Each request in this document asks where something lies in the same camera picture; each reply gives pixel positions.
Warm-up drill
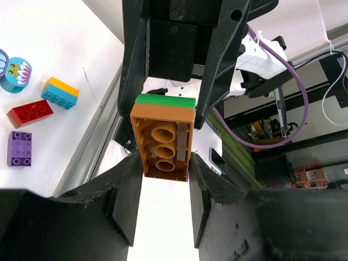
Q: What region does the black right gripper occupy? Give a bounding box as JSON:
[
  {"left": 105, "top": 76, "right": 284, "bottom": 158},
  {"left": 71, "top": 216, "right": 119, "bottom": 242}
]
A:
[{"left": 117, "top": 0, "right": 252, "bottom": 129}]

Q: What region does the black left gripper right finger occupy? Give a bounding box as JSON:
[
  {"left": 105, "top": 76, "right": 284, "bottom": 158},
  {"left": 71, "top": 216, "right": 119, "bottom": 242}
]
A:
[{"left": 189, "top": 153, "right": 347, "bottom": 260}]

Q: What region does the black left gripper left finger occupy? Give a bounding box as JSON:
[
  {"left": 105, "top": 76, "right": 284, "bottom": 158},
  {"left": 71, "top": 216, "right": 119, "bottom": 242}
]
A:
[{"left": 1, "top": 152, "right": 142, "bottom": 260}]

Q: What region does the green brick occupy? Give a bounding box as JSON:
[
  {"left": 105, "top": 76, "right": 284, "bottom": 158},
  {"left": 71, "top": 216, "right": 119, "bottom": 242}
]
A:
[{"left": 135, "top": 94, "right": 196, "bottom": 109}]

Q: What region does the red rectangular brick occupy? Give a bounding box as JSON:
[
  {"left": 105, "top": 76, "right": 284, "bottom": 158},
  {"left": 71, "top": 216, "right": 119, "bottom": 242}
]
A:
[{"left": 7, "top": 100, "right": 54, "bottom": 128}]

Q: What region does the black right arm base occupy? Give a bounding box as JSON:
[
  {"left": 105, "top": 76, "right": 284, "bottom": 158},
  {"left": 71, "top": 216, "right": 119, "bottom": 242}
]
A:
[{"left": 114, "top": 117, "right": 137, "bottom": 153}]

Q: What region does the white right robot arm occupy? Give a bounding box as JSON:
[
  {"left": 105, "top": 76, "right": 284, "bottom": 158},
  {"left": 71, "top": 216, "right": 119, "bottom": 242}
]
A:
[{"left": 117, "top": 1, "right": 292, "bottom": 129}]

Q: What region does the purple rectangular brick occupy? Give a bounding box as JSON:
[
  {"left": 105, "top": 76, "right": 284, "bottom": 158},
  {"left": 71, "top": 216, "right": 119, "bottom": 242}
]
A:
[{"left": 7, "top": 131, "right": 32, "bottom": 167}]

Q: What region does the teal and yellow brick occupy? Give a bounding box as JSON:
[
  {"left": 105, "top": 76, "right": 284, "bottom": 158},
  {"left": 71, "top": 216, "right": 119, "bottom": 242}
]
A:
[{"left": 41, "top": 77, "right": 79, "bottom": 110}]

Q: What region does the teal frog block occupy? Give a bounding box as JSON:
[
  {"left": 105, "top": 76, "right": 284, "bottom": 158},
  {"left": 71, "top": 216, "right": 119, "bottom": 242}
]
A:
[{"left": 1, "top": 57, "right": 32, "bottom": 94}]

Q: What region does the purple lotus block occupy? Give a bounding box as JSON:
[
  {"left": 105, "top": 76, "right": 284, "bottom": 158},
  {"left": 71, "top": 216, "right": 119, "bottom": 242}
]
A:
[{"left": 0, "top": 49, "right": 9, "bottom": 79}]

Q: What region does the aluminium rail frame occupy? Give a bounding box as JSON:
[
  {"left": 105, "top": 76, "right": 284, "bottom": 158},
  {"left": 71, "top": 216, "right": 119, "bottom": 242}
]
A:
[{"left": 53, "top": 66, "right": 122, "bottom": 197}]

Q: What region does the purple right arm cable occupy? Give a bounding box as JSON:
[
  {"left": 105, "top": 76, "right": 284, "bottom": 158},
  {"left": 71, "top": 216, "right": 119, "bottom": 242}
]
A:
[{"left": 212, "top": 24, "right": 310, "bottom": 149}]

